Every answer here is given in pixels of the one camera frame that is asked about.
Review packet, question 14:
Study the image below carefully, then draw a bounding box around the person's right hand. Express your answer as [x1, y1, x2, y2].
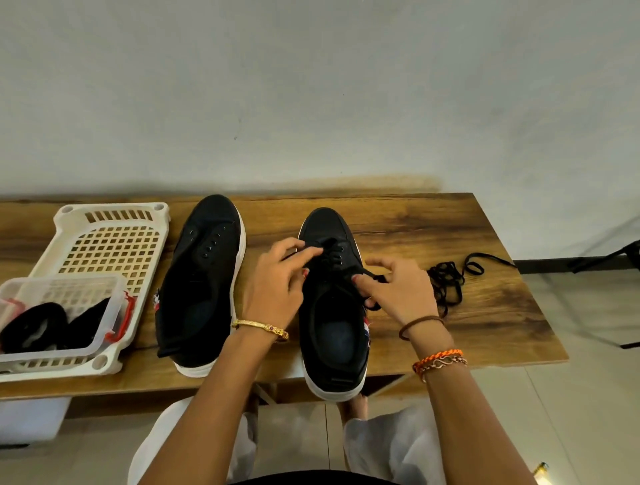
[352, 254, 442, 338]

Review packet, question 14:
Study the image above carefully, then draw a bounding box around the person's left hand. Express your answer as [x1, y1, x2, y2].
[242, 237, 325, 338]

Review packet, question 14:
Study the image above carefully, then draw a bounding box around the black sneaker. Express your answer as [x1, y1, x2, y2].
[153, 194, 248, 380]
[297, 207, 375, 404]

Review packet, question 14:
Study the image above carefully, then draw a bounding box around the person's left forearm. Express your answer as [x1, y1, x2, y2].
[138, 326, 288, 485]

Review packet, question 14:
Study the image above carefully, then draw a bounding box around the person's right forearm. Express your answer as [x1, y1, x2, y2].
[404, 322, 538, 485]

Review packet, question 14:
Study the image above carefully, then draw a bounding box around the person's black shirt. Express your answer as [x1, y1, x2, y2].
[234, 468, 398, 485]

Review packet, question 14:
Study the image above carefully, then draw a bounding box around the white plastic lattice basket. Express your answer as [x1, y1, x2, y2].
[0, 203, 171, 384]

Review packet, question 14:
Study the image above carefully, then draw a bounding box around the black rolled band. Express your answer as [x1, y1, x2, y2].
[64, 296, 114, 350]
[0, 302, 70, 355]

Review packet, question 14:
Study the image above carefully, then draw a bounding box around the black tripod stand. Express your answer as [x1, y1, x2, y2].
[571, 237, 640, 352]

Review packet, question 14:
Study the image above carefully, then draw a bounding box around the white box under table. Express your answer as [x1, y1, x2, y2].
[0, 396, 72, 447]

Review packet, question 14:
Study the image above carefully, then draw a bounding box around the gold bracelet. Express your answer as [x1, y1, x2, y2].
[230, 316, 292, 343]

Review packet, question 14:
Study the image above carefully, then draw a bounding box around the orange braided bracelet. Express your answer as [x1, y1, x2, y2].
[410, 346, 469, 383]

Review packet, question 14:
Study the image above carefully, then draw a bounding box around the clear container with red handles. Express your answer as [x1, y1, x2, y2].
[0, 274, 137, 364]

